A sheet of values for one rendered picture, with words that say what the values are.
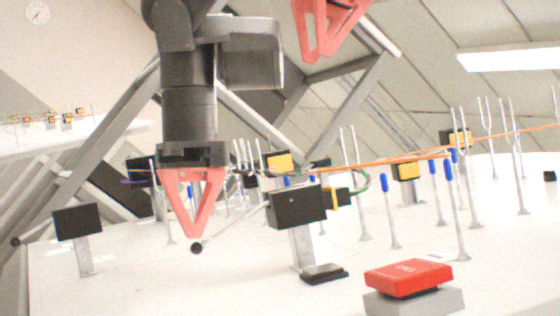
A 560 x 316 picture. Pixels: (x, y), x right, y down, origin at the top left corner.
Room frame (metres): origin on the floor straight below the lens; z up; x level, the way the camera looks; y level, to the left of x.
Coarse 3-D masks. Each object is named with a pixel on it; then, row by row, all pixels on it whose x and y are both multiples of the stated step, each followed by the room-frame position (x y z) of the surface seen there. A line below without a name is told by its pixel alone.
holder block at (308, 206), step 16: (272, 192) 0.69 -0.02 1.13; (288, 192) 0.68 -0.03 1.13; (304, 192) 0.69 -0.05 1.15; (320, 192) 0.69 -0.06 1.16; (272, 208) 0.69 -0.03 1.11; (288, 208) 0.69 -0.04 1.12; (304, 208) 0.69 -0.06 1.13; (320, 208) 0.69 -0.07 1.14; (272, 224) 0.71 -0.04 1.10; (288, 224) 0.69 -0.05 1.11; (304, 224) 0.69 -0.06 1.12
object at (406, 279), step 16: (368, 272) 0.51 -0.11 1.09; (384, 272) 0.50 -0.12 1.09; (400, 272) 0.49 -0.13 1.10; (416, 272) 0.48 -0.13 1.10; (432, 272) 0.48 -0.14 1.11; (448, 272) 0.48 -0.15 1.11; (384, 288) 0.49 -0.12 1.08; (400, 288) 0.47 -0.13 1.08; (416, 288) 0.47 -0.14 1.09; (432, 288) 0.49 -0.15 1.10
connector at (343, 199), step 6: (336, 186) 0.72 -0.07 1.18; (342, 186) 0.72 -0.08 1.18; (324, 192) 0.70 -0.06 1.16; (330, 192) 0.70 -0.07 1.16; (336, 192) 0.70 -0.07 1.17; (342, 192) 0.70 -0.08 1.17; (348, 192) 0.70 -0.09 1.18; (324, 198) 0.70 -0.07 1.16; (330, 198) 0.70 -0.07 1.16; (336, 198) 0.70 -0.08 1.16; (342, 198) 0.70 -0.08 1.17; (348, 198) 0.70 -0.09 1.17; (330, 204) 0.70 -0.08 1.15; (342, 204) 0.70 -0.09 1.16; (348, 204) 0.70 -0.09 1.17
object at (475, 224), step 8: (456, 128) 0.72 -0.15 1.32; (464, 128) 0.70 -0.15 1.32; (456, 136) 0.72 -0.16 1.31; (464, 136) 0.70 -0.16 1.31; (456, 144) 0.72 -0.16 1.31; (464, 144) 0.71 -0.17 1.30; (464, 160) 0.72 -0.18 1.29; (464, 168) 0.72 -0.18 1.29; (464, 176) 0.72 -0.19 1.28; (472, 200) 0.73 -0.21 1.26; (472, 208) 0.73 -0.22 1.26; (472, 216) 0.73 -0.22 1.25; (472, 224) 0.73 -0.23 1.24; (480, 224) 0.73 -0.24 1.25
